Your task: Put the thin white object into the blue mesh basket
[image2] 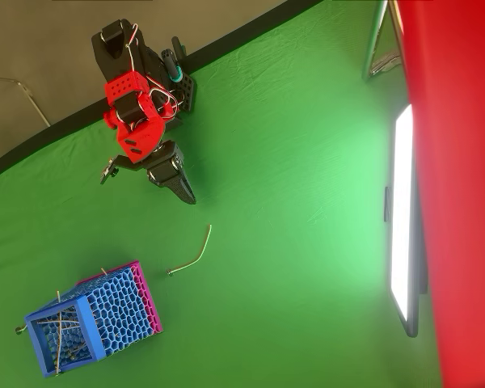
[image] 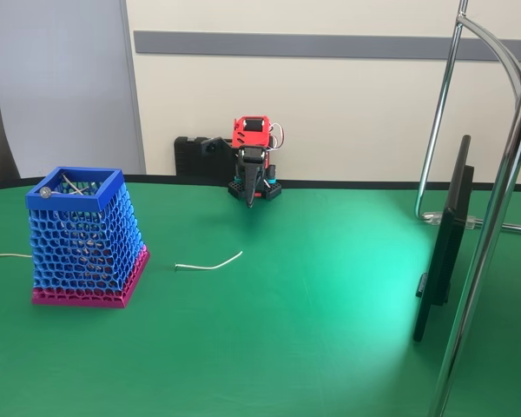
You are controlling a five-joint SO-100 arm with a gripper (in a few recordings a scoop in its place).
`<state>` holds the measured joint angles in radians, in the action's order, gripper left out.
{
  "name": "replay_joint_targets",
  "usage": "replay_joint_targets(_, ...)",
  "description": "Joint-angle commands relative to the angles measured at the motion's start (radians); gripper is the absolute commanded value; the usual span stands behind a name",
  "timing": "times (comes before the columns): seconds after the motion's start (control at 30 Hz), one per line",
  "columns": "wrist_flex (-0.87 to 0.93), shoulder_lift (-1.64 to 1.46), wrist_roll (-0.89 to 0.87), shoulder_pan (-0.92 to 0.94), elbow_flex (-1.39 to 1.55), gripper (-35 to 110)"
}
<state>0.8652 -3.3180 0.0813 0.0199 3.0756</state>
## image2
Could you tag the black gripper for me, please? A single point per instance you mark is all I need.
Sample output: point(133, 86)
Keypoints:
point(165, 166)

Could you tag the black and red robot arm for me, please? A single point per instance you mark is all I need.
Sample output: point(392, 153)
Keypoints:
point(121, 87)

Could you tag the blue and pink mesh basket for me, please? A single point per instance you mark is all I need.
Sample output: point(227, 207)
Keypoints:
point(117, 307)

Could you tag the thin tan wooden stick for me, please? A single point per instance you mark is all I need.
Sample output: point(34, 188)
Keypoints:
point(58, 343)

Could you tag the green cloth with black border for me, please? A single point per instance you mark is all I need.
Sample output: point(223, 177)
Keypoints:
point(246, 202)

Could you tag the flat LED light panel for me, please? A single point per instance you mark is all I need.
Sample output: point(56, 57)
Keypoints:
point(402, 222)

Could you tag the chrome metal stand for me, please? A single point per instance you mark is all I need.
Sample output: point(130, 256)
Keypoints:
point(372, 44)

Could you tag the large red blurry object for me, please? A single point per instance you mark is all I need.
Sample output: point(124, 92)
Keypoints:
point(460, 182)

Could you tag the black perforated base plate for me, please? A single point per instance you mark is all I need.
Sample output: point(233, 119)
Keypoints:
point(186, 93)

